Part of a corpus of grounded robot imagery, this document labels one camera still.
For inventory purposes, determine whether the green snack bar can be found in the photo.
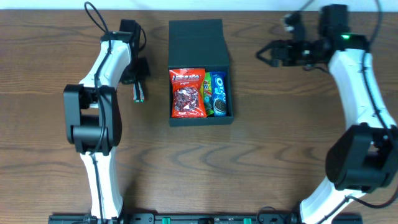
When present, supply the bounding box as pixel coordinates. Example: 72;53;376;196
133;82;145;103

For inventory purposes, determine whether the red Hacks candy bag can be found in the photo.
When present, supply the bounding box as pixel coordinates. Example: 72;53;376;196
169;68;207;118

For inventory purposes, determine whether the blue Oreo cookie pack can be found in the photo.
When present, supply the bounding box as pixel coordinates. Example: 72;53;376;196
210;72;227;117

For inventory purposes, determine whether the dark green box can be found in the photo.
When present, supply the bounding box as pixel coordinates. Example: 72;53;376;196
168;19;234;127

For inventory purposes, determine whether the Haribo worms gummy bag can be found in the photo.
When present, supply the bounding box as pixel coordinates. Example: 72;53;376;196
200;72;214;117

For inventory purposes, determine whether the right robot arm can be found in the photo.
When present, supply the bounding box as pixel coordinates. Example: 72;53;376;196
256;4;397;223

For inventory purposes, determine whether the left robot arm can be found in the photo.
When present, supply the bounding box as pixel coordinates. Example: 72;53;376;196
63;19;150;223

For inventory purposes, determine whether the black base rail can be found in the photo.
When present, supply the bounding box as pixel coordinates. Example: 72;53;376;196
48;212;364;224

